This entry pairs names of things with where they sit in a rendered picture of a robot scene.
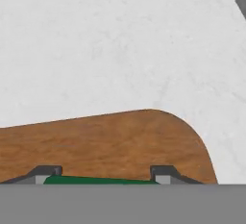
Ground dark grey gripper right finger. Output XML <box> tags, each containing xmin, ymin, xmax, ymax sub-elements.
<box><xmin>149</xmin><ymin>164</ymin><xmax>204</xmax><ymax>186</ymax></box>

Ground green sponge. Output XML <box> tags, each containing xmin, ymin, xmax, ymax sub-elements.
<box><xmin>42</xmin><ymin>174</ymin><xmax>160</xmax><ymax>186</ymax></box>

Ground brown wooden cutting board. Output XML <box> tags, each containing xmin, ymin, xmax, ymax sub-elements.
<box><xmin>0</xmin><ymin>108</ymin><xmax>219</xmax><ymax>186</ymax></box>

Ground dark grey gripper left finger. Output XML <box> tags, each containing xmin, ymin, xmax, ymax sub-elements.
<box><xmin>0</xmin><ymin>164</ymin><xmax>63</xmax><ymax>186</ymax></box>

